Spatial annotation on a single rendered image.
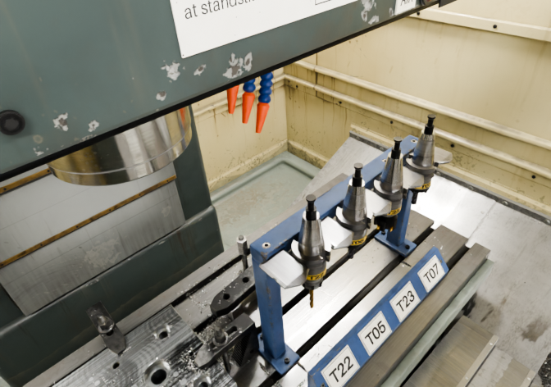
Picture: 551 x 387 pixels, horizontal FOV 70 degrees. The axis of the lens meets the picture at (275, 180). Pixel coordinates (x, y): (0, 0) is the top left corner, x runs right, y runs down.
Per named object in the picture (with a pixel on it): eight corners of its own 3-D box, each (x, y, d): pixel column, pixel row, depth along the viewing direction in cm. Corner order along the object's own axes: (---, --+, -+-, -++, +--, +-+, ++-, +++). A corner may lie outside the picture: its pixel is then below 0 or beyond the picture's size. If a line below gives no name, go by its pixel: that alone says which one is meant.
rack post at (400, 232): (416, 247, 104) (438, 154, 86) (405, 257, 101) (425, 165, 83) (384, 228, 110) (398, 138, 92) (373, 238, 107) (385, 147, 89)
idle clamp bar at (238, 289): (297, 262, 102) (297, 245, 98) (224, 331, 88) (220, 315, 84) (283, 252, 105) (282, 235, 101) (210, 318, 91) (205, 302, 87)
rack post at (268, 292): (300, 358, 82) (297, 265, 64) (281, 376, 79) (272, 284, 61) (268, 327, 88) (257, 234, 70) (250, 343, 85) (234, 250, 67)
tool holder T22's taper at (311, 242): (309, 231, 66) (308, 201, 62) (330, 244, 63) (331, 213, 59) (291, 247, 63) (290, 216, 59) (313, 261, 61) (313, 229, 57)
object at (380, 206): (397, 207, 72) (397, 203, 71) (380, 220, 69) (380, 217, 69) (366, 190, 76) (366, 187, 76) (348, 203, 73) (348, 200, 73)
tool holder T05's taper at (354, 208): (352, 201, 71) (355, 170, 67) (372, 212, 68) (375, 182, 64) (336, 212, 69) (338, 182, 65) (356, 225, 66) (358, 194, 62)
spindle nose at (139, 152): (160, 101, 53) (136, 6, 46) (220, 148, 43) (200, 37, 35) (34, 143, 46) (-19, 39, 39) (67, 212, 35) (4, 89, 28)
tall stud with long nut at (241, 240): (253, 271, 101) (248, 236, 93) (245, 278, 99) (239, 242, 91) (247, 266, 102) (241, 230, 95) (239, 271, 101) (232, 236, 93)
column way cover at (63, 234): (192, 223, 116) (147, 52, 85) (22, 324, 92) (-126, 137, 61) (184, 216, 119) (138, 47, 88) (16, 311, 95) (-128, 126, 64)
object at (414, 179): (429, 180, 77) (430, 177, 77) (414, 193, 75) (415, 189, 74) (398, 166, 82) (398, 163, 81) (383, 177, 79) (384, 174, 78)
